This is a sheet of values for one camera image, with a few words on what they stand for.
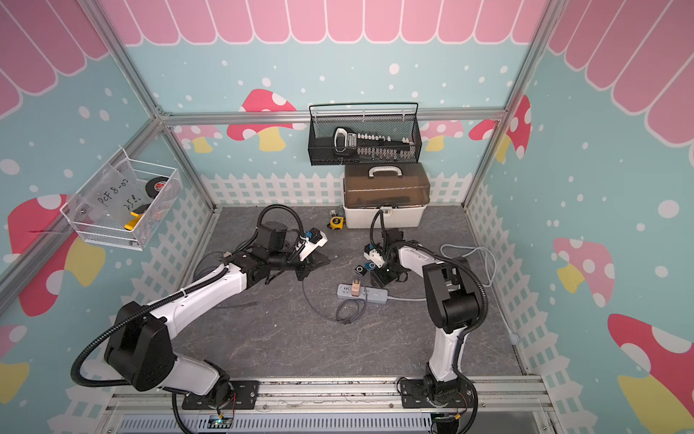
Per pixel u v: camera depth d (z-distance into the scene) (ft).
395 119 3.01
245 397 2.44
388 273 2.79
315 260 2.40
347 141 2.92
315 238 2.24
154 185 2.61
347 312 2.94
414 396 2.43
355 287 2.86
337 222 3.69
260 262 2.05
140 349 1.40
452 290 1.74
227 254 3.33
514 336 2.85
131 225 2.06
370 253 2.95
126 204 2.29
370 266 3.27
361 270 3.26
